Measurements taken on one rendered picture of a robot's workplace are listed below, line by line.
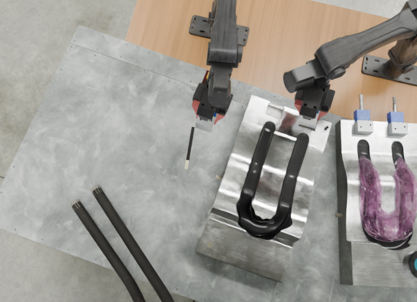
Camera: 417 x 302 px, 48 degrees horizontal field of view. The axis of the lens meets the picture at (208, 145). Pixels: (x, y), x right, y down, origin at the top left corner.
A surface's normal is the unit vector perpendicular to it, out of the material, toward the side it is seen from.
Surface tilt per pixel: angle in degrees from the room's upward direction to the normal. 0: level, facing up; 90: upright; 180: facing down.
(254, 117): 0
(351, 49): 12
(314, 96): 23
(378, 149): 0
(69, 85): 0
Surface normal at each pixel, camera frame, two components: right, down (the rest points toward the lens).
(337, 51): -0.14, -0.17
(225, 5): 0.03, 0.00
